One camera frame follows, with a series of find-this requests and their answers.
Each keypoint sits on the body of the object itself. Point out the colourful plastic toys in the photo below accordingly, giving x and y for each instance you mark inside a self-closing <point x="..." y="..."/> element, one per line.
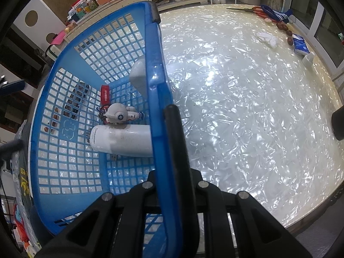
<point x="22" y="233"/>

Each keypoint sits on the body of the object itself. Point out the white rounded case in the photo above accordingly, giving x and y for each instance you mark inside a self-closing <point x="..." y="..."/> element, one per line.
<point x="137" y="75"/>

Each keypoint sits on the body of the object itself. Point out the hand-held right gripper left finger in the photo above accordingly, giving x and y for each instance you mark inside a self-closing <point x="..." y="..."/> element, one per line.
<point x="139" y="193"/>

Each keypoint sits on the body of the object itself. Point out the blue tissue packet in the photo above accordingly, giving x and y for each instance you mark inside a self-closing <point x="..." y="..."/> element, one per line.
<point x="300" y="45"/>

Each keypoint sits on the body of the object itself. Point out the sliding glass door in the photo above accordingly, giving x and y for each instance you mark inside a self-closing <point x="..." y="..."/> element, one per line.
<point x="317" y="18"/>

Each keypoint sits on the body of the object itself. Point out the blue cloth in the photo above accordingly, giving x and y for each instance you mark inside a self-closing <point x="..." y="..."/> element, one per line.
<point x="280" y="15"/>

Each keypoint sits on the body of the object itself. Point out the pile of onions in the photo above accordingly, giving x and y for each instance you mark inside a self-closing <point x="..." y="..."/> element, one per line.
<point x="70" y="27"/>

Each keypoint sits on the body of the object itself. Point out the black round object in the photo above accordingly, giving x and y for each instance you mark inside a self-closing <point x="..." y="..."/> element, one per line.
<point x="338" y="123"/>

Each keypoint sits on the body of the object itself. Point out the white remote control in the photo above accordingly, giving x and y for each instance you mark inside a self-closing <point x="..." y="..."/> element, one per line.
<point x="126" y="140"/>

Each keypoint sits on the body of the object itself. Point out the pink cloth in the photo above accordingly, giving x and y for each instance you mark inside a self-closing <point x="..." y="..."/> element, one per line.
<point x="58" y="37"/>

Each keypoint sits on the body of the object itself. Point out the cluster of bottles and packets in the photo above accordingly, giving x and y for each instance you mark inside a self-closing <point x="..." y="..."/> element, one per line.
<point x="80" y="8"/>

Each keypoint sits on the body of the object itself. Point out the blue plastic basket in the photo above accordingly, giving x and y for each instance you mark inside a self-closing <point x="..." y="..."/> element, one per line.
<point x="153" y="59"/>

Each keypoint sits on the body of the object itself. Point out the crumpled white tissue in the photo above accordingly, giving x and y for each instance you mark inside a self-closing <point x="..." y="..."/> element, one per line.
<point x="267" y="39"/>

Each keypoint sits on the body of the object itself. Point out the brown checkered wallet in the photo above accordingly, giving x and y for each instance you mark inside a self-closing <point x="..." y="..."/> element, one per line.
<point x="76" y="102"/>

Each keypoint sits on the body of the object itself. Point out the pair of white shoes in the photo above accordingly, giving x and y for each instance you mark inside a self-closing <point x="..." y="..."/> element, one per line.
<point x="219" y="0"/>

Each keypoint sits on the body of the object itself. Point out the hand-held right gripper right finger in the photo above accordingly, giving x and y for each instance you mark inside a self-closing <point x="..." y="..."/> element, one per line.
<point x="174" y="139"/>

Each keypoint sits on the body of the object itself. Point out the white suitcase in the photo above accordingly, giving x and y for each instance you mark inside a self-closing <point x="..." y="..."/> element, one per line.
<point x="55" y="52"/>

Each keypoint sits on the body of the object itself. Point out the wooden massage comb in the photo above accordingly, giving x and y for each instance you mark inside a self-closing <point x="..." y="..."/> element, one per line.
<point x="55" y="117"/>

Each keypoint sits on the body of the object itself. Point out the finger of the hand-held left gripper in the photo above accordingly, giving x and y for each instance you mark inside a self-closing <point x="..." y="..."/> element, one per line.
<point x="12" y="86"/>
<point x="10" y="147"/>

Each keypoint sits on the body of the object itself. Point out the small white cup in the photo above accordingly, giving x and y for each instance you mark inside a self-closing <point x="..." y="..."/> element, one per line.
<point x="309" y="57"/>

